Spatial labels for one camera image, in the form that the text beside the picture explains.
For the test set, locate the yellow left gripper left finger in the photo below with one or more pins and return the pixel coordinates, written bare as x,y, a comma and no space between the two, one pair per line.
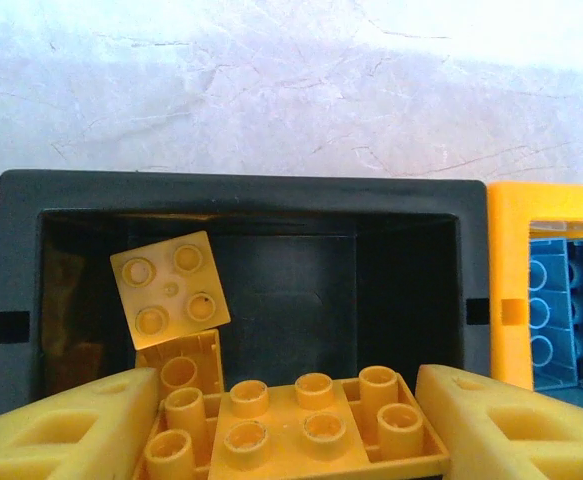
121,425

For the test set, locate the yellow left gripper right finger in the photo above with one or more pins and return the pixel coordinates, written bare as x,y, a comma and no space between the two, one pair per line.
451,410

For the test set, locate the yellow two-by-two lego brick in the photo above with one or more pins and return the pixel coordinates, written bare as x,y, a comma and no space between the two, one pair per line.
206,360
166,320

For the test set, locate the blue two-by-four lego brick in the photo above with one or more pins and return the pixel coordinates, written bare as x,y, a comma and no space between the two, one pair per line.
553,300

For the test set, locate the yellow black striped lego brick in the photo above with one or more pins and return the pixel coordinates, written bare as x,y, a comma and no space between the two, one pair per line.
281,415

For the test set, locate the yellow plastic bin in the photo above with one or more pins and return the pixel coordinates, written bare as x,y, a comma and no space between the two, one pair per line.
506,250

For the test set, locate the black plastic bin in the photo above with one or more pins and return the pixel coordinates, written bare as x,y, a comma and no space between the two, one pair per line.
271,200

